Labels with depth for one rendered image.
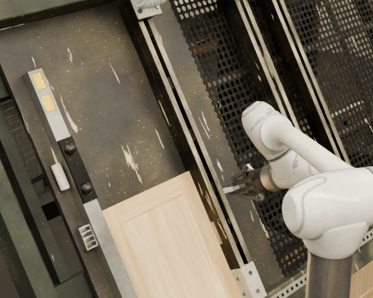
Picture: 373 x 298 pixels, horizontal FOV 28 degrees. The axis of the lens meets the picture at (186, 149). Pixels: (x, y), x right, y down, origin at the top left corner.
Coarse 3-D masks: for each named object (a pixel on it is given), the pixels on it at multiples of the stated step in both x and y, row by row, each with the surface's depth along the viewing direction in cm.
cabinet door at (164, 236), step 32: (160, 192) 238; (192, 192) 245; (128, 224) 228; (160, 224) 235; (192, 224) 243; (128, 256) 226; (160, 256) 233; (192, 256) 240; (160, 288) 230; (192, 288) 237; (224, 288) 244
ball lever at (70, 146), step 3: (66, 144) 207; (69, 144) 207; (72, 144) 207; (63, 147) 208; (66, 147) 207; (69, 147) 206; (72, 147) 207; (75, 147) 207; (63, 150) 207; (66, 150) 206; (69, 150) 206; (72, 150) 207; (75, 150) 207; (66, 153) 207; (69, 153) 207; (72, 153) 207; (75, 153) 208
